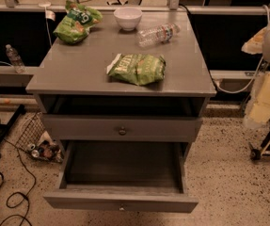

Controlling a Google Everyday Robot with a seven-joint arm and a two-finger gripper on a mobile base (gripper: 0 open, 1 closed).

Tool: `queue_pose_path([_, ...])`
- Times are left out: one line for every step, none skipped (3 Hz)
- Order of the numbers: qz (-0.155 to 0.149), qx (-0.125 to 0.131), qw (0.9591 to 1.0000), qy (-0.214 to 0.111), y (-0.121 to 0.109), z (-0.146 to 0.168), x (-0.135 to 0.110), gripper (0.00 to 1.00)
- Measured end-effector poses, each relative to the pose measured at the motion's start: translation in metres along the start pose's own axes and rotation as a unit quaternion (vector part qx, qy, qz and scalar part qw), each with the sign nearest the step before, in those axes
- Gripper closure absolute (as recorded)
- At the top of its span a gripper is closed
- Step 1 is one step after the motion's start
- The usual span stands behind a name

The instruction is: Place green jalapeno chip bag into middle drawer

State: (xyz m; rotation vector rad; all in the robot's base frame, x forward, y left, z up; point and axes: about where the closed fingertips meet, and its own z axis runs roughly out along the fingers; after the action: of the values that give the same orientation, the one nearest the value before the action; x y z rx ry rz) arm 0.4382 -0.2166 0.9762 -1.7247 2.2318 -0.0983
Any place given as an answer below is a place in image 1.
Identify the water bottle on shelf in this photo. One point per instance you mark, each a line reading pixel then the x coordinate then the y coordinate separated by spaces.
pixel 15 59

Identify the green jalapeno chip bag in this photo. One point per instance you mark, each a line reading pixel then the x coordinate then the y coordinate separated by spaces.
pixel 137 69

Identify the open grey lower drawer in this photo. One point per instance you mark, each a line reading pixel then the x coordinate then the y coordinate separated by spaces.
pixel 122 176

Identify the wire basket with cans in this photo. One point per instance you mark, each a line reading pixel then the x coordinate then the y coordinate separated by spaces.
pixel 36 142

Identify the grey wooden drawer cabinet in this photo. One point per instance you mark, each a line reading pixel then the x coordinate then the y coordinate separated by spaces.
pixel 72 80

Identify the green snack bag rear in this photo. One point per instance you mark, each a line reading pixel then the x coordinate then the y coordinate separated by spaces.
pixel 75 26

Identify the white lamp stand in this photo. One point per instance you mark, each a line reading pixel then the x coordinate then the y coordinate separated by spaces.
pixel 49 15

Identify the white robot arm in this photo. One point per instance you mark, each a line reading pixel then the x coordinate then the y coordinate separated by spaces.
pixel 259 44

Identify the white ceramic bowl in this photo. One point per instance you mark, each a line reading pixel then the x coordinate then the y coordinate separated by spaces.
pixel 128 18

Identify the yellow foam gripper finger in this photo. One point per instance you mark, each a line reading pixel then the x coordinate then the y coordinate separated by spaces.
pixel 257 113

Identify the clear plastic water bottle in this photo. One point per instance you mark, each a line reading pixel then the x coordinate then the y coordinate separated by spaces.
pixel 158 34

